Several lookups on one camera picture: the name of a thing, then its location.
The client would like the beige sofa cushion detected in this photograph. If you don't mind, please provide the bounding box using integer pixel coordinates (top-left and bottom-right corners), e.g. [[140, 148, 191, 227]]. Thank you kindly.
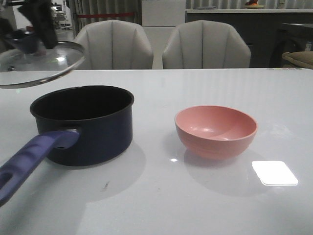
[[282, 51, 313, 69]]

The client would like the right grey upholstered chair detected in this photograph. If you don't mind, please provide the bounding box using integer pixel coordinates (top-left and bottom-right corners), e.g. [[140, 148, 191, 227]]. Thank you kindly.
[[162, 20, 251, 69]]

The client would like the dark blue saucepan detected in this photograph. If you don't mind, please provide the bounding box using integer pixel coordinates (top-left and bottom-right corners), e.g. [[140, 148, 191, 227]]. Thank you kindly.
[[0, 85, 134, 205]]

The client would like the pink plastic bowl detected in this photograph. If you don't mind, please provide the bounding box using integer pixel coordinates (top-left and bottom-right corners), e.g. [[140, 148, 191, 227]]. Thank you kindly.
[[175, 105, 258, 160]]

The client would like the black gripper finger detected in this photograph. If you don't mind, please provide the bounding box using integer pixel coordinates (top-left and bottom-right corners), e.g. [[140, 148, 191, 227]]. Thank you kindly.
[[18, 0, 58, 49]]

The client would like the grey curtain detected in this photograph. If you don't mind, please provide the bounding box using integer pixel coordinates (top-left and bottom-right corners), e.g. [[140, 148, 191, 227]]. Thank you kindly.
[[66, 0, 142, 36]]

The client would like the white refrigerator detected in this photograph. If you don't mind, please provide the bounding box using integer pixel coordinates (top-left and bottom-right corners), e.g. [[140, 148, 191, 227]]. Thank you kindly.
[[141, 0, 186, 26]]

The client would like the fruit plate on counter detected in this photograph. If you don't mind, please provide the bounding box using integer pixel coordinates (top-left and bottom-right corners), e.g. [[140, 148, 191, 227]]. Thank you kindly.
[[244, 0, 264, 9]]

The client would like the glass lid with blue knob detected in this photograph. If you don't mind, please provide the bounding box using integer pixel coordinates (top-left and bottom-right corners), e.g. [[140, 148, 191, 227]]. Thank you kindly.
[[0, 29, 85, 89]]

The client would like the dark kitchen counter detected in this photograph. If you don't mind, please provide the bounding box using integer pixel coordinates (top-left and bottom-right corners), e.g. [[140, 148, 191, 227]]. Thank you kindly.
[[185, 9, 313, 68]]

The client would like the grey upholstered chair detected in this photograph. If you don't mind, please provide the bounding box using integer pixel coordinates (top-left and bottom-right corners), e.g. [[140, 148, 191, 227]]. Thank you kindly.
[[162, 20, 251, 69], [74, 20, 154, 70]]

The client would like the left grey upholstered chair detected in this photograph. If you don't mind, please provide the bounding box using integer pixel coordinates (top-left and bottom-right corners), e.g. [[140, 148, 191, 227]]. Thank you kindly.
[[74, 20, 154, 70]]

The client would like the red barrier belt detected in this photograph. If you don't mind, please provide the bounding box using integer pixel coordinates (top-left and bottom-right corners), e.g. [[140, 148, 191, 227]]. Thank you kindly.
[[76, 12, 136, 19]]

